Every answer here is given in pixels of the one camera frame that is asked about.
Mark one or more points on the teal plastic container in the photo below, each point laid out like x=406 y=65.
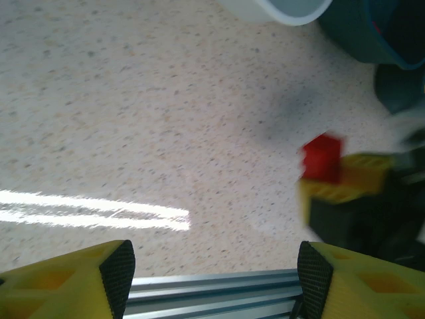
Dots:
x=358 y=40
x=398 y=89

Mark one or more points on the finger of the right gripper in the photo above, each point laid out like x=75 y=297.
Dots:
x=332 y=192
x=365 y=172

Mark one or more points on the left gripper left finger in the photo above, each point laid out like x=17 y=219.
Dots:
x=66 y=289

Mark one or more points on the aluminium mounting rail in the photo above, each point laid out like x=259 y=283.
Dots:
x=212 y=292

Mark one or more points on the white plastic container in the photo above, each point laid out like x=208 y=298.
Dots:
x=252 y=10

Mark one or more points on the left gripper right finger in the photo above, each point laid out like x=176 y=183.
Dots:
x=365 y=289

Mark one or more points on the red lego brick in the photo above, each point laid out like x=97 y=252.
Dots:
x=322 y=159

